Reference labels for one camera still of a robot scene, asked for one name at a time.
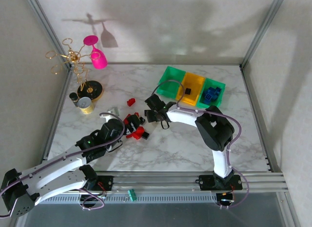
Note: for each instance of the aluminium frame post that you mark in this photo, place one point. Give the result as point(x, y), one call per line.
point(49, 29)
point(262, 29)

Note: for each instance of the blue lego brick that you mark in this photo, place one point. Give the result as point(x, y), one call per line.
point(213, 89)
point(216, 95)
point(208, 97)
point(220, 90)

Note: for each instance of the aluminium base rail beam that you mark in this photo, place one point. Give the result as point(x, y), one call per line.
point(158, 181)

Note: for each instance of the yellow plastic bin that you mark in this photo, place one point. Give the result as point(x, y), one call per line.
point(187, 101)

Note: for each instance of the pink wine glass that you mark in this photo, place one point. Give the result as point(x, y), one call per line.
point(98, 62)

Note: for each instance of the green plastic bin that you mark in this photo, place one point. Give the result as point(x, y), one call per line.
point(207, 104)
point(170, 94)

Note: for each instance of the yellow can with silver lid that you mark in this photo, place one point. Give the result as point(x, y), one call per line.
point(86, 108)

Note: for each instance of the small black bottle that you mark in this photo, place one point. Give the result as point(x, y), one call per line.
point(73, 97)

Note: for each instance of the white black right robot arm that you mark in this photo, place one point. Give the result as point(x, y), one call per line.
point(182, 116)

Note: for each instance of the aluminium table side rail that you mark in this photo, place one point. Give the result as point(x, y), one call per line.
point(57, 114)
point(253, 95)

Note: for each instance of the green terminal connector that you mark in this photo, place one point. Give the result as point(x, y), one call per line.
point(132, 195)

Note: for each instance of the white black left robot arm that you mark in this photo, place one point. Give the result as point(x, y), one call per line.
point(63, 180)

